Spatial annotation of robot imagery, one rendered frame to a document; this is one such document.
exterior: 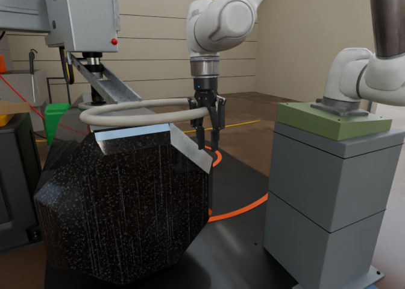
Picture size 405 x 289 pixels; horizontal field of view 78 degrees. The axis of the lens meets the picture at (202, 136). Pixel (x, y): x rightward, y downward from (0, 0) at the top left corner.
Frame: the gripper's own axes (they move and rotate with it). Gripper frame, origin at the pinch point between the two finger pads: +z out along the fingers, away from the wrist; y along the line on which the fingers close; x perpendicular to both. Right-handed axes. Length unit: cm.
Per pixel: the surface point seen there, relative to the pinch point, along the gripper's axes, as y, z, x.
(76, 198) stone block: 47, 23, 23
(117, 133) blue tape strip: 42.3, 1.1, 4.3
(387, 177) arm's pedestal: -52, 28, -68
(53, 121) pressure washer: 246, 23, -60
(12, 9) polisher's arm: 137, -62, -3
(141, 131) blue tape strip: 37.4, 1.5, -4.7
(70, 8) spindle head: 75, -53, -3
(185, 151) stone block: 26.3, 13.5, -19.8
